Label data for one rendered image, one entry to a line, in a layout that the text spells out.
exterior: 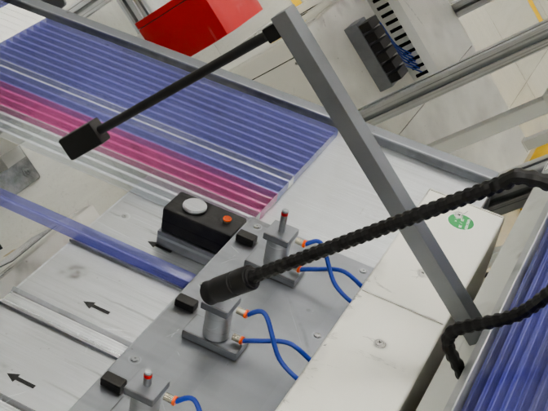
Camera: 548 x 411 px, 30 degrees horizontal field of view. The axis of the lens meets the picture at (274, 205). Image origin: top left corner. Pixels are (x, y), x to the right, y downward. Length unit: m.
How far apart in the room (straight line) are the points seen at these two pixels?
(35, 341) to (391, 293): 0.31
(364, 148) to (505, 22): 3.94
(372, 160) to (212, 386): 0.21
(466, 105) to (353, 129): 1.86
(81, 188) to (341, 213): 1.36
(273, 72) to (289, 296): 1.34
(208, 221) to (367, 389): 0.27
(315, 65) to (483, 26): 3.74
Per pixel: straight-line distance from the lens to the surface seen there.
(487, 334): 0.75
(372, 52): 2.26
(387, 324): 0.86
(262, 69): 2.21
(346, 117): 0.76
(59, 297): 0.96
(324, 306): 0.89
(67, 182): 2.38
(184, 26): 1.71
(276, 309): 0.88
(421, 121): 2.39
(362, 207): 1.13
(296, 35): 0.75
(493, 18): 4.60
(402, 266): 0.93
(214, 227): 0.98
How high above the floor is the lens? 1.75
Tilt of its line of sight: 37 degrees down
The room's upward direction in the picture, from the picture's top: 67 degrees clockwise
